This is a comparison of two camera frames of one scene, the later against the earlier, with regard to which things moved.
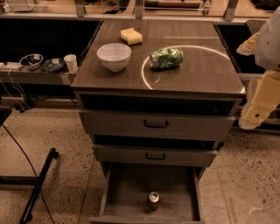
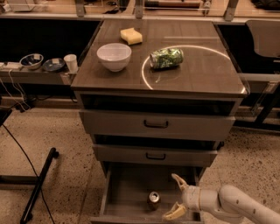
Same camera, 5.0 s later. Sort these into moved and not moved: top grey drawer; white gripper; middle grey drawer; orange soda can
Moved: white gripper
Not moved: top grey drawer; middle grey drawer; orange soda can
